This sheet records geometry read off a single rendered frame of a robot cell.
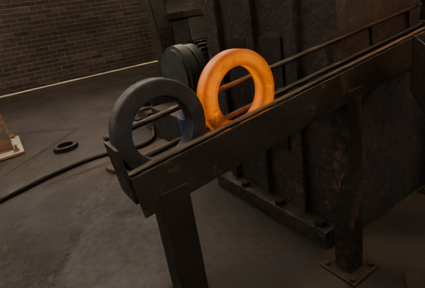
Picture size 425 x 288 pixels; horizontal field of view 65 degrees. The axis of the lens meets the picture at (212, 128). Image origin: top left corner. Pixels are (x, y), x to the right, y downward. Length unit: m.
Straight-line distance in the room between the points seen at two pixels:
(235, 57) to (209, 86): 0.08
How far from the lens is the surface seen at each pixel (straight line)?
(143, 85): 0.60
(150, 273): 1.34
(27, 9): 6.69
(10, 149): 3.18
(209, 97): 0.66
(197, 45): 2.11
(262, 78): 0.74
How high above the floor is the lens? 0.85
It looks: 19 degrees down
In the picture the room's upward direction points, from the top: 9 degrees counter-clockwise
